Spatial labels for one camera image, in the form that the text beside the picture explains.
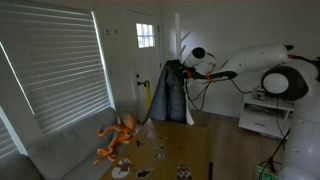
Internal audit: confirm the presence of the black figure sticker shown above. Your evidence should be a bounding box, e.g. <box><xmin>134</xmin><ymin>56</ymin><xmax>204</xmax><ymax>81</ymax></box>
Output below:
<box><xmin>137</xmin><ymin>168</ymin><xmax>154</xmax><ymax>179</ymax></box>

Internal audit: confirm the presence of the white coat stand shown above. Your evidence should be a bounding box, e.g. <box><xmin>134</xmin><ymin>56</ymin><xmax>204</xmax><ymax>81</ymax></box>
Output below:
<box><xmin>174</xmin><ymin>12</ymin><xmax>194</xmax><ymax>68</ymax></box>

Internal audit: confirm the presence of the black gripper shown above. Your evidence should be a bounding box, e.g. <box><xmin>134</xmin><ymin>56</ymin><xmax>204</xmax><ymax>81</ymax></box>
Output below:
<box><xmin>179</xmin><ymin>63</ymin><xmax>194</xmax><ymax>80</ymax></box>

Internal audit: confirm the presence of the green circuit board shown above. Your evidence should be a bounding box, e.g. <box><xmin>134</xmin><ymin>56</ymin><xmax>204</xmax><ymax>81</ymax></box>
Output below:
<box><xmin>255</xmin><ymin>164</ymin><xmax>280</xmax><ymax>180</ymax></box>

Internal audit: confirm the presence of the wooden table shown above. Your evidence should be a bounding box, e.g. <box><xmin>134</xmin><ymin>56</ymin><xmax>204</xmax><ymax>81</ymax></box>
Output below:
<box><xmin>99</xmin><ymin>118</ymin><xmax>214</xmax><ymax>180</ymax></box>

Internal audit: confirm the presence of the santa figure sticker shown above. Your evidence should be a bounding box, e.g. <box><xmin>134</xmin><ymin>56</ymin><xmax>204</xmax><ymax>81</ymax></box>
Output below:
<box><xmin>175</xmin><ymin>163</ymin><xmax>193</xmax><ymax>180</ymax></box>

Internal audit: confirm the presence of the dark grey jacket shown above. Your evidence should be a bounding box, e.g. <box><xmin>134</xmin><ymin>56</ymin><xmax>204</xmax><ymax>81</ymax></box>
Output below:
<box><xmin>143</xmin><ymin>59</ymin><xmax>188</xmax><ymax>124</ymax></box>

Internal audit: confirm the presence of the grey sofa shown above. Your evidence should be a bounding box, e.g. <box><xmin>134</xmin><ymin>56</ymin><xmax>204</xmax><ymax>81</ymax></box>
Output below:
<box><xmin>0</xmin><ymin>106</ymin><xmax>143</xmax><ymax>180</ymax></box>

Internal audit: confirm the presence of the yellow strap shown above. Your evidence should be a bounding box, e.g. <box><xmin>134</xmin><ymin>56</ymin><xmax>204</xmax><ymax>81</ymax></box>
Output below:
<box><xmin>144</xmin><ymin>80</ymin><xmax>153</xmax><ymax>111</ymax></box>

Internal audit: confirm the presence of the black door handle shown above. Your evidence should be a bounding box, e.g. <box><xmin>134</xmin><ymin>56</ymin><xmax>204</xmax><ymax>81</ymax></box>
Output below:
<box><xmin>136</xmin><ymin>79</ymin><xmax>151</xmax><ymax>88</ymax></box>

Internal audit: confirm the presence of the orange octopus plush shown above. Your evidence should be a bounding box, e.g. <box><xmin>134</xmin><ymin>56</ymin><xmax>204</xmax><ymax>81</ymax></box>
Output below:
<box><xmin>92</xmin><ymin>110</ymin><xmax>139</xmax><ymax>166</ymax></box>

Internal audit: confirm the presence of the thin black floor cable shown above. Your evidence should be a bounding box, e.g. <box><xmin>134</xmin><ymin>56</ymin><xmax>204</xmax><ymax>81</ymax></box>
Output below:
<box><xmin>258</xmin><ymin>98</ymin><xmax>292</xmax><ymax>180</ymax></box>

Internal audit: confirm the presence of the white door with window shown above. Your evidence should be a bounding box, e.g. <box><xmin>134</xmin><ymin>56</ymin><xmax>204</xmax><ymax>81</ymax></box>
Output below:
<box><xmin>128</xmin><ymin>9</ymin><xmax>165</xmax><ymax>125</ymax></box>

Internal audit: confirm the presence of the snowman sticker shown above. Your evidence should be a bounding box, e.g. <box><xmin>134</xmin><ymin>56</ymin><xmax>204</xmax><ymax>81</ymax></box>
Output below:
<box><xmin>110</xmin><ymin>157</ymin><xmax>134</xmax><ymax>180</ymax></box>

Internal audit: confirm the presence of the wide white window blind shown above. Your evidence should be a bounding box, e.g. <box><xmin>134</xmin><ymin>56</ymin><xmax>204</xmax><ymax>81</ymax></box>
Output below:
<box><xmin>0</xmin><ymin>2</ymin><xmax>116</xmax><ymax>157</ymax></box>

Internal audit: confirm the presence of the white cabinet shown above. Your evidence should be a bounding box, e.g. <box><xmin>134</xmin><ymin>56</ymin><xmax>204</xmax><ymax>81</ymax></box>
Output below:
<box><xmin>238</xmin><ymin>92</ymin><xmax>296</xmax><ymax>139</ymax></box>

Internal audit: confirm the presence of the white tote bag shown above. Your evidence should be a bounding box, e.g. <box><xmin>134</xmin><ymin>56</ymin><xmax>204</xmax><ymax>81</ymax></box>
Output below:
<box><xmin>184</xmin><ymin>94</ymin><xmax>195</xmax><ymax>126</ymax></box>

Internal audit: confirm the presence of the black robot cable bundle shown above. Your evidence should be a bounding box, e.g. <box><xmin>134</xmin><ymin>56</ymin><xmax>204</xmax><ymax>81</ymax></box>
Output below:
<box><xmin>184</xmin><ymin>77</ymin><xmax>262</xmax><ymax>113</ymax></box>

